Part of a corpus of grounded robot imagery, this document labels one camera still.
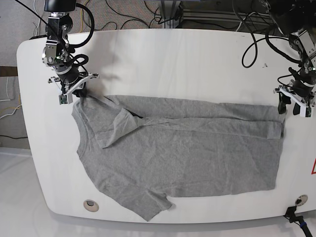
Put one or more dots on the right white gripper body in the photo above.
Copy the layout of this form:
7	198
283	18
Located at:
67	90

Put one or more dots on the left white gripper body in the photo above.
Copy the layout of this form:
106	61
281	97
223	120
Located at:
307	104

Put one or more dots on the grey t-shirt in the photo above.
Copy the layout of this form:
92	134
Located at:
140	151

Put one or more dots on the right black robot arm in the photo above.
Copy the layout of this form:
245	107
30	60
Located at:
72	76

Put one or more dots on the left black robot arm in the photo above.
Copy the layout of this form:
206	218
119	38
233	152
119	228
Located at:
296	20

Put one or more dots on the red warning triangle sticker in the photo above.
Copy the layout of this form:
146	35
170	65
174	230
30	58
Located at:
314	168

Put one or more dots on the right table cable grommet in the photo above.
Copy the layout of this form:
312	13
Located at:
301	200

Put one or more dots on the table cable grommet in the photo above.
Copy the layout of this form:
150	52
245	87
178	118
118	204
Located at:
91	205
301	200

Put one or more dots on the aluminium extrusion frame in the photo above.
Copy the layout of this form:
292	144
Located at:
210	14

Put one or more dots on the black clamp with cable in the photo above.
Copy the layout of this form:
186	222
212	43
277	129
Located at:
299	220

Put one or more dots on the left table cable grommet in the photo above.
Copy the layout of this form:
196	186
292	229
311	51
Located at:
91	205

